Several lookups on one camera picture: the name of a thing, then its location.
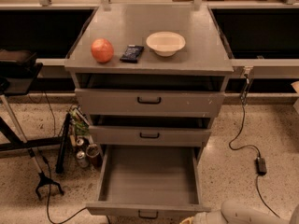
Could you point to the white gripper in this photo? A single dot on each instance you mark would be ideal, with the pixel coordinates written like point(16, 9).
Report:
point(202, 218)

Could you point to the grey bottom drawer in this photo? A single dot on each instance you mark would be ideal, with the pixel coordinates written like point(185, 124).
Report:
point(148, 182)

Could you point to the grey drawer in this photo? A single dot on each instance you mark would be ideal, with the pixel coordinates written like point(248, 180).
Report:
point(146, 136)
point(150, 103)
point(148, 182)

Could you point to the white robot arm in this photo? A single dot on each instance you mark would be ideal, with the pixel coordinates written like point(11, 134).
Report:
point(232, 212)

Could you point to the grey middle drawer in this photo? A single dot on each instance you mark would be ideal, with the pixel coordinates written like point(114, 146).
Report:
point(146, 136)

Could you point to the grey wooden drawer cabinet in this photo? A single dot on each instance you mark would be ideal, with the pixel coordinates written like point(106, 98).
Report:
point(201, 66)

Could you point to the grey top drawer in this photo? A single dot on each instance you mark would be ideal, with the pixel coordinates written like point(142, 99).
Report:
point(150, 103)

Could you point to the black power adapter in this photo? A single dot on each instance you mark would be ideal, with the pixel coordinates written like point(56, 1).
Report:
point(261, 166)

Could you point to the brown glass jar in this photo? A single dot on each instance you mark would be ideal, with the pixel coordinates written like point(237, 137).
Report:
point(94, 155)

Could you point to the silver soda can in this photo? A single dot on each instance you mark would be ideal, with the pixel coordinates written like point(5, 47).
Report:
point(82, 159)

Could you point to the green snack bag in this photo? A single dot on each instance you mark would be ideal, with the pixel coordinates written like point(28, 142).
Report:
point(80, 125)

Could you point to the dark blue snack packet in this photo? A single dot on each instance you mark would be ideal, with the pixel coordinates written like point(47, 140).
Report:
point(132, 53)

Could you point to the white bowl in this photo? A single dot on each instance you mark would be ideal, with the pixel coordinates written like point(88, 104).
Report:
point(165, 44)

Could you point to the black tripod stand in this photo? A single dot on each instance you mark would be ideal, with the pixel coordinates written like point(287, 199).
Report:
point(28, 145)

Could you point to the red apple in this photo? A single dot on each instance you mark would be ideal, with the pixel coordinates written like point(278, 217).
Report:
point(102, 50)

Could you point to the black tray on stand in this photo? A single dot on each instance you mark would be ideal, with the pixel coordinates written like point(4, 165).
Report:
point(18, 70)

